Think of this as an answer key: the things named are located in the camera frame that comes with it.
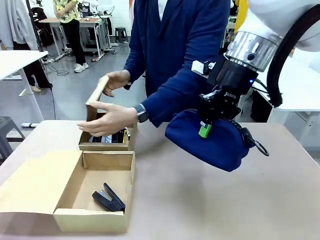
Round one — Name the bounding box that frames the grey metal stool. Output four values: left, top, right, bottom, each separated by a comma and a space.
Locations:
0, 116, 26, 161

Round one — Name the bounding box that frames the white table with dark underside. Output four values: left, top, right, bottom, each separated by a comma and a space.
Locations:
249, 47, 320, 143

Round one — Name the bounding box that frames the black stapler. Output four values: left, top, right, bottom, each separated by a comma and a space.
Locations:
91, 182, 127, 213

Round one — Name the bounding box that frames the person's left hand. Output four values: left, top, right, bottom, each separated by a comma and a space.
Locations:
76, 101, 138, 138

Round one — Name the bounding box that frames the person in navy coat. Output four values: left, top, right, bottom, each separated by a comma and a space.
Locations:
123, 0, 232, 128

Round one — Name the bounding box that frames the dark plastic stool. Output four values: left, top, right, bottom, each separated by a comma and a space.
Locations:
114, 26, 130, 44

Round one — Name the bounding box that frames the yellow utility knife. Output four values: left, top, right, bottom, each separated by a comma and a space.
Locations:
121, 126, 132, 145

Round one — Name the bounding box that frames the person's right hand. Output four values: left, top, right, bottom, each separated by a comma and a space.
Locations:
101, 69, 132, 98

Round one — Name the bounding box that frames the dark smartwatch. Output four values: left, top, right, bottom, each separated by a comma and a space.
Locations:
132, 103, 150, 124

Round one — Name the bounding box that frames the small cardboard box with lid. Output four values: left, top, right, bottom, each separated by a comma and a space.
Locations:
78, 74, 139, 152

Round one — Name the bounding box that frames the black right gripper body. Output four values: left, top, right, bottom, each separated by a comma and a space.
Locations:
198, 53, 260, 126

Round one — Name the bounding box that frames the black right arm cable sleeve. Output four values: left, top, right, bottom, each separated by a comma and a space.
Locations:
266, 3, 320, 108

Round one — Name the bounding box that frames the white table with white legs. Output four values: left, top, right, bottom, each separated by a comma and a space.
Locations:
0, 49, 50, 128

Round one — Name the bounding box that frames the person in grey hoodie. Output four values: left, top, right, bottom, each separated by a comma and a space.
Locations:
0, 0, 53, 93

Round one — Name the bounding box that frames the large open cardboard box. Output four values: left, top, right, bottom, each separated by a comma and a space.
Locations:
0, 149, 137, 234

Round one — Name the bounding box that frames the wooden top background desk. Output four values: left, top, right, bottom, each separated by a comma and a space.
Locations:
38, 14, 112, 61

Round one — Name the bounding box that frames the person in yellow jacket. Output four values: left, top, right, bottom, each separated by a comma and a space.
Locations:
234, 0, 250, 33

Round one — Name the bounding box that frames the person's right forearm navy sleeve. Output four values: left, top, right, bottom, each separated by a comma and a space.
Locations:
123, 47, 151, 91

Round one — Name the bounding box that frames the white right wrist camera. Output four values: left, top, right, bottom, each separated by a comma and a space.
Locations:
191, 59, 217, 76

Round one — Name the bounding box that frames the person in yellow floral shirt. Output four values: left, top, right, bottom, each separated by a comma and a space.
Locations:
52, 0, 90, 74

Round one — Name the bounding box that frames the person's left forearm navy sleeve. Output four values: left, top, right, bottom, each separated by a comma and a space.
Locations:
141, 67, 210, 128

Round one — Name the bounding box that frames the navy blue pencil case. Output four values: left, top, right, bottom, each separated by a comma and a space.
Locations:
164, 109, 270, 173

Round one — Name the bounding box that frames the grey fabric pouch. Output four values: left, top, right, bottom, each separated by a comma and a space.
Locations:
88, 134, 126, 145

